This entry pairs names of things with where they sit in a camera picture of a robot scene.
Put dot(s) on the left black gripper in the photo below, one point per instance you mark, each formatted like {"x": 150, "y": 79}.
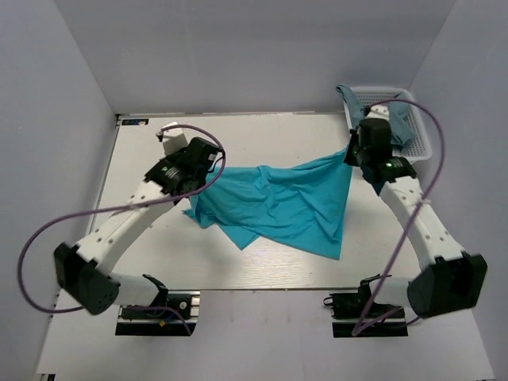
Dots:
{"x": 190, "y": 186}

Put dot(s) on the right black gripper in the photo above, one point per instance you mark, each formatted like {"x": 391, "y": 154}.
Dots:
{"x": 353, "y": 151}

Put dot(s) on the teal t shirt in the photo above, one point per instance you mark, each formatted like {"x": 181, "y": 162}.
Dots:
{"x": 302, "y": 207}

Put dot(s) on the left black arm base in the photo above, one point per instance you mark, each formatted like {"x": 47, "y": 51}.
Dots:
{"x": 175, "y": 316}

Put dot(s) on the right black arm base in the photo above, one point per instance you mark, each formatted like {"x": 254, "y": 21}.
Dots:
{"x": 382, "y": 320}

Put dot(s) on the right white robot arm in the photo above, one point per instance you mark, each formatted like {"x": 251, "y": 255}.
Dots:
{"x": 450, "y": 279}

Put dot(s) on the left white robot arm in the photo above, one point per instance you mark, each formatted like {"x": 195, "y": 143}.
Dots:
{"x": 85, "y": 270}

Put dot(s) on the grey blue t shirt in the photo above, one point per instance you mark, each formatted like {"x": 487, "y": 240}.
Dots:
{"x": 357, "y": 98}

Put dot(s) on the white plastic basket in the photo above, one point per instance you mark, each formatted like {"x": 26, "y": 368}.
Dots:
{"x": 419, "y": 148}

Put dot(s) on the blue label sticker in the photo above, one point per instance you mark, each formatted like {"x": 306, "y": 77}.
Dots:
{"x": 135, "y": 121}

